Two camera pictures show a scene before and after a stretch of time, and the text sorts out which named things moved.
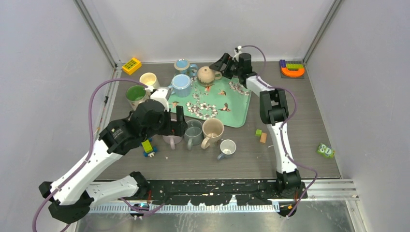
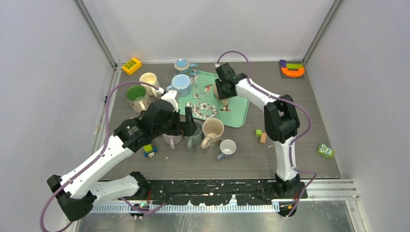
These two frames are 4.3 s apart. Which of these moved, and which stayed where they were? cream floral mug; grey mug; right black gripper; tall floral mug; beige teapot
Moved: right black gripper; beige teapot
Stayed: grey mug; cream floral mug; tall floral mug
